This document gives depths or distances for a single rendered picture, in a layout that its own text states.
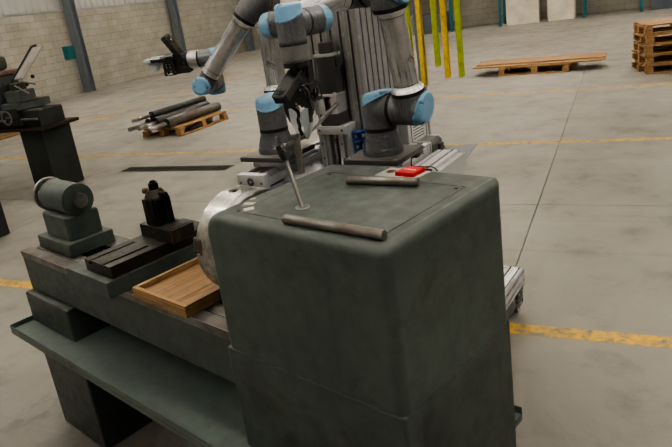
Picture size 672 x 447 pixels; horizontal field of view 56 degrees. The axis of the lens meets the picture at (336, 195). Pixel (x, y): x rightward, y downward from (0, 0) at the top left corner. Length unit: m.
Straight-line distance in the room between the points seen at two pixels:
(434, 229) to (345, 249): 0.20
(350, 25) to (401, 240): 1.33
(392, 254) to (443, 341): 0.31
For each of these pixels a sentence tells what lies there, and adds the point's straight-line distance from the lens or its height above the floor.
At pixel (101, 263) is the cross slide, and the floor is 0.97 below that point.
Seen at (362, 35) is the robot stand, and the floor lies 1.58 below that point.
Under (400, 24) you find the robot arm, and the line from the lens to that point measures 2.11.
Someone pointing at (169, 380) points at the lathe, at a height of 0.54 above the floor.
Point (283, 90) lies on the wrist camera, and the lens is 1.66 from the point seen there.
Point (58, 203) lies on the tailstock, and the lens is 2.80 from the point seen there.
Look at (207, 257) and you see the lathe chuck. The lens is 1.81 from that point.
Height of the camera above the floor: 1.73
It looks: 17 degrees down
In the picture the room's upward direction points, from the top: 8 degrees counter-clockwise
